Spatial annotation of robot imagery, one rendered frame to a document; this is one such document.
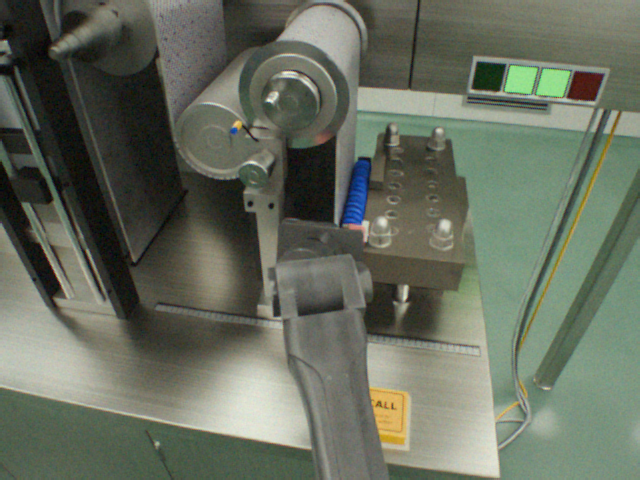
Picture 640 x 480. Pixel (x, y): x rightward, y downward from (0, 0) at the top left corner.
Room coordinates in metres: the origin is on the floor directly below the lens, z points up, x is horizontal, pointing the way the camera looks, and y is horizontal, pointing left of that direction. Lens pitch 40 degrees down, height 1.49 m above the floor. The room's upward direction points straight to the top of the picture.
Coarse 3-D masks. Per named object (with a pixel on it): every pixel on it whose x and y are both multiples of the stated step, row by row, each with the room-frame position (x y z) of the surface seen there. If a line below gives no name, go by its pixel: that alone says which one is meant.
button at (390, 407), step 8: (376, 392) 0.35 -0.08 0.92; (384, 392) 0.35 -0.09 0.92; (392, 392) 0.35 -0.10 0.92; (400, 392) 0.35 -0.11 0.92; (376, 400) 0.34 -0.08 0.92; (384, 400) 0.34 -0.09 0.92; (392, 400) 0.34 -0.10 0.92; (400, 400) 0.34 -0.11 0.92; (376, 408) 0.32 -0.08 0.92; (384, 408) 0.32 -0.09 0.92; (392, 408) 0.32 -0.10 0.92; (400, 408) 0.32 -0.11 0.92; (376, 416) 0.31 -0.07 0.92; (384, 416) 0.31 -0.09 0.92; (392, 416) 0.31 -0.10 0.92; (400, 416) 0.31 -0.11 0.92; (376, 424) 0.30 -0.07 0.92; (384, 424) 0.30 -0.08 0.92; (392, 424) 0.30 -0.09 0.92; (400, 424) 0.30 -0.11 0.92; (384, 432) 0.29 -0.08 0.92; (392, 432) 0.29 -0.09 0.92; (400, 432) 0.29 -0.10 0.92; (384, 440) 0.29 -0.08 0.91; (392, 440) 0.28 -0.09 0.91; (400, 440) 0.28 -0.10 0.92
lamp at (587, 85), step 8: (576, 72) 0.81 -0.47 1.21; (584, 72) 0.81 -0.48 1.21; (576, 80) 0.81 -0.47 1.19; (584, 80) 0.81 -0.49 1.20; (592, 80) 0.81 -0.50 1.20; (600, 80) 0.81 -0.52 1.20; (576, 88) 0.81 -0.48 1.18; (584, 88) 0.81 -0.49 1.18; (592, 88) 0.81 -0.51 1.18; (568, 96) 0.82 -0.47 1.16; (576, 96) 0.81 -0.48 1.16; (584, 96) 0.81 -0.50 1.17; (592, 96) 0.81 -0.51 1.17
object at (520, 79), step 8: (512, 72) 0.83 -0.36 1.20; (520, 72) 0.83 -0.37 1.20; (528, 72) 0.83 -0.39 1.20; (536, 72) 0.83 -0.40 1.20; (512, 80) 0.83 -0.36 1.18; (520, 80) 0.83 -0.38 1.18; (528, 80) 0.83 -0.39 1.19; (512, 88) 0.83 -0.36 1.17; (520, 88) 0.83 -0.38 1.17; (528, 88) 0.83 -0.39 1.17
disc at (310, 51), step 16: (272, 48) 0.58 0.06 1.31; (288, 48) 0.58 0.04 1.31; (304, 48) 0.57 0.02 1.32; (256, 64) 0.58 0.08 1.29; (320, 64) 0.57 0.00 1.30; (336, 64) 0.57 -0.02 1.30; (240, 80) 0.59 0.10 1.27; (336, 80) 0.56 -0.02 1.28; (240, 96) 0.59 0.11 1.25; (336, 112) 0.56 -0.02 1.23; (336, 128) 0.56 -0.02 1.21; (288, 144) 0.58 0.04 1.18; (304, 144) 0.57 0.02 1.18; (320, 144) 0.57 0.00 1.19
